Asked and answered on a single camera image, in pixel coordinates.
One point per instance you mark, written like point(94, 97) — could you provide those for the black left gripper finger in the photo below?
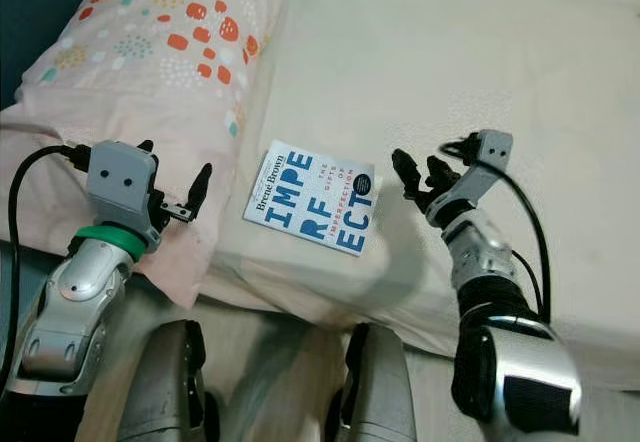
point(200, 187)
point(147, 147)

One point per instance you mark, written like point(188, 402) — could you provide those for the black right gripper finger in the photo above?
point(409, 175)
point(442, 173)

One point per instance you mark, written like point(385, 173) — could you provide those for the pink patterned pillow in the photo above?
point(150, 92)

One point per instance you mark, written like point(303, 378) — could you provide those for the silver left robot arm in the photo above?
point(90, 292)

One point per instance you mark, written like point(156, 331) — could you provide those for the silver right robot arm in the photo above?
point(480, 252)

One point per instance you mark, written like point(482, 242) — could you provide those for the mattress with cream sheet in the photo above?
point(510, 62)

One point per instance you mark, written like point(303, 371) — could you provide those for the grey left robot leg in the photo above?
point(165, 382)

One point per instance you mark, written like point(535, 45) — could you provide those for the grey robot leg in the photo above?
point(165, 382)
point(370, 392)

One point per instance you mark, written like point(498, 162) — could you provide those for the grey right robot leg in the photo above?
point(370, 392)

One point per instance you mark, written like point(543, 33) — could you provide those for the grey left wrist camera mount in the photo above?
point(122, 182)

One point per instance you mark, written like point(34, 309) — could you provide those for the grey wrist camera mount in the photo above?
point(122, 182)
point(490, 152)

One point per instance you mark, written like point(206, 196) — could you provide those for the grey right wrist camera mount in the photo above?
point(490, 152)

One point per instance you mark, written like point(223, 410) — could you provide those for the dark blue bed frame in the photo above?
point(50, 22)

